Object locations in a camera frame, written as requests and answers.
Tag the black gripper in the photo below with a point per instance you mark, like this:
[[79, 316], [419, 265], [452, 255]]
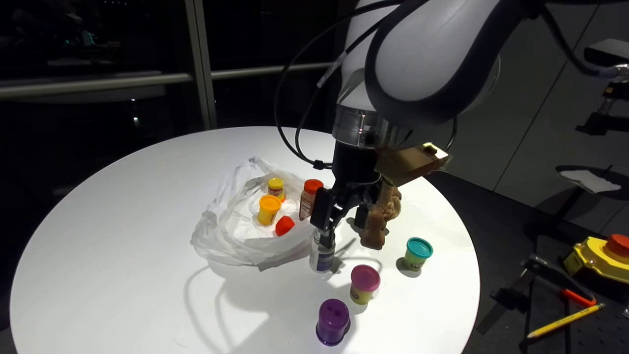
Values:
[[356, 174]]

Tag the spice jar with red lid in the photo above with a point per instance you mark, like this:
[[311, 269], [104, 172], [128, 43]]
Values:
[[311, 198]]

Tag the white lid small jar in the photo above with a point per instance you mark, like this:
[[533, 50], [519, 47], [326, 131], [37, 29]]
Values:
[[324, 257]]

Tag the red toy strawberry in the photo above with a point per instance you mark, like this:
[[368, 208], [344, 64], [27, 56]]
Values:
[[283, 227]]

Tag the small yellow dough can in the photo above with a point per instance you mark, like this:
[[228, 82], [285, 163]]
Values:
[[275, 186]]

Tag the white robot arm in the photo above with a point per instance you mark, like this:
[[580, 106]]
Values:
[[419, 60]]

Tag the white plastic bag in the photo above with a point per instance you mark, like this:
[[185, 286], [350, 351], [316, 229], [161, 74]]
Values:
[[228, 237]]

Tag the brown plush animal toy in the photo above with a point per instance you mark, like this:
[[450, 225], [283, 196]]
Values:
[[379, 218]]

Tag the pink lid dough can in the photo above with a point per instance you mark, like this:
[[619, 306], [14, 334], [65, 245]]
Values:
[[364, 284]]

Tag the teal lid dough can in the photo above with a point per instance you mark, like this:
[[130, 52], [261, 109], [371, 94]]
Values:
[[417, 255]]

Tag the purple dough can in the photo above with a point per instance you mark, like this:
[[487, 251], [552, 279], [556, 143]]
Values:
[[332, 322]]

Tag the yellow pencil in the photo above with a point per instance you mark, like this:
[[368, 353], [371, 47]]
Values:
[[562, 322]]

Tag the grey metal window railing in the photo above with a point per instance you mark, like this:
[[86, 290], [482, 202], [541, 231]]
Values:
[[130, 80]]

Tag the yellow emergency stop button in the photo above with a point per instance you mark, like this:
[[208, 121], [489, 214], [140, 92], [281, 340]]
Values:
[[599, 257]]

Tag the wrist camera on wooden mount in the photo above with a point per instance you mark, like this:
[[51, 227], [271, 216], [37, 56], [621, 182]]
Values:
[[413, 161]]

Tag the grey window post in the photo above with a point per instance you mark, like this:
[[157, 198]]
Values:
[[198, 60]]

